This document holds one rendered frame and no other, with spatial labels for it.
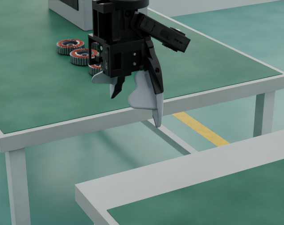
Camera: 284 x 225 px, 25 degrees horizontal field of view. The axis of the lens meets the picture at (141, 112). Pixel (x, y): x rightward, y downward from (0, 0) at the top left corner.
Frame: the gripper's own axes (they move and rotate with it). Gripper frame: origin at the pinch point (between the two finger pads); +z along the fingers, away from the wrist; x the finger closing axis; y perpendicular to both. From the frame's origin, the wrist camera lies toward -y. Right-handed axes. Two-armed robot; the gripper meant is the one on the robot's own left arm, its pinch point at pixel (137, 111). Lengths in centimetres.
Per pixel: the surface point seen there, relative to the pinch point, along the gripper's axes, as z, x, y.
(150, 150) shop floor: 115, -172, -117
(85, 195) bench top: 40, -40, -10
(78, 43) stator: 36, -139, -60
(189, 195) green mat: 40, -26, -32
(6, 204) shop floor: 115, -163, -32
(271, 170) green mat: 40, -24, -57
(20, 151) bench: 48, -85, -11
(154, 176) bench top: 40, -39, -30
